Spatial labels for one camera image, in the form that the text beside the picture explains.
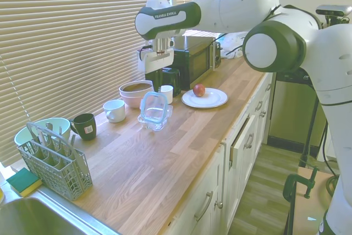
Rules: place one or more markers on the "clear glass food container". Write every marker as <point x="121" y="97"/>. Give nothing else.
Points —
<point x="155" y="126"/>

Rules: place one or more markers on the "white dinner plate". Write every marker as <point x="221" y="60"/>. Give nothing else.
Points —
<point x="211" y="100"/>

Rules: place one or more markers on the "white ribbed cup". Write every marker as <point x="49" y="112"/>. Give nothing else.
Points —
<point x="167" y="94"/>

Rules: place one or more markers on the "grey exterior camera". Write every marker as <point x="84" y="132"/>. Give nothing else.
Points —
<point x="332" y="10"/>

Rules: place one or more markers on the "red apple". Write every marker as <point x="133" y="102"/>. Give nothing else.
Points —
<point x="199" y="90"/>

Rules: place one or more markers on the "green bar clamp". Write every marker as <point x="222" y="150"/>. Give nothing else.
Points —
<point x="288" y="188"/>

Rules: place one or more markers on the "black toaster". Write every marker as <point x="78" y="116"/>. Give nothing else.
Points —
<point x="171" y="79"/>

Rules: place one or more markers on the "green and yellow sponge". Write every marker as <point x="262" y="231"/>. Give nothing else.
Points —
<point x="23" y="181"/>

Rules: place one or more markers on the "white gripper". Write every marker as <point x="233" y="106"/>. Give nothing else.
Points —
<point x="156" y="60"/>

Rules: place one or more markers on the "brown robot mounting table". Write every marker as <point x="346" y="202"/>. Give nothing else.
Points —
<point x="308" y="213"/>

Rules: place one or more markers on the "wide white mug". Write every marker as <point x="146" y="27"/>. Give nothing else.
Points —
<point x="115" y="111"/>

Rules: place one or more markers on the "mint green bowl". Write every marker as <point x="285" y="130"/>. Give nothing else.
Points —
<point x="61" y="127"/>

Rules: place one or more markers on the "black mug with sticker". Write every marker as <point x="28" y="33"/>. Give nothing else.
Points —
<point x="85" y="126"/>

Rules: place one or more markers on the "clear lid with teal seal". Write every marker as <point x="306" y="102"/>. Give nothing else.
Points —
<point x="154" y="107"/>

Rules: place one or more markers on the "white kitchen base cabinets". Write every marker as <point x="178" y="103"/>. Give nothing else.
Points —
<point x="242" y="169"/>

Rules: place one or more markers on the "stainless steel dishwasher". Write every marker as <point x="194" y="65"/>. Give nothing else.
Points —
<point x="291" y="108"/>

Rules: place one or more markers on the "grey plastic cutlery basket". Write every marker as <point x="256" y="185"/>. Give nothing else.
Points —
<point x="60" y="174"/>

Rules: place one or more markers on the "round metal cabinet knob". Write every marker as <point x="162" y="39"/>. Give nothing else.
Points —
<point x="219" y="204"/>

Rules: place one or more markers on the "black microwave oven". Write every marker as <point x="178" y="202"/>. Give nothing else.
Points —
<point x="198" y="59"/>

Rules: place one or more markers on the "stainless steel sink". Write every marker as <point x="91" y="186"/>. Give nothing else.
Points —
<point x="41" y="218"/>

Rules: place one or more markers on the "crumpled white plastic bag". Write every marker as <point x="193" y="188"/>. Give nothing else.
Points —
<point x="232" y="43"/>

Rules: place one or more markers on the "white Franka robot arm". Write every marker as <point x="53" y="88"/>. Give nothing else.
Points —
<point x="275" y="39"/>

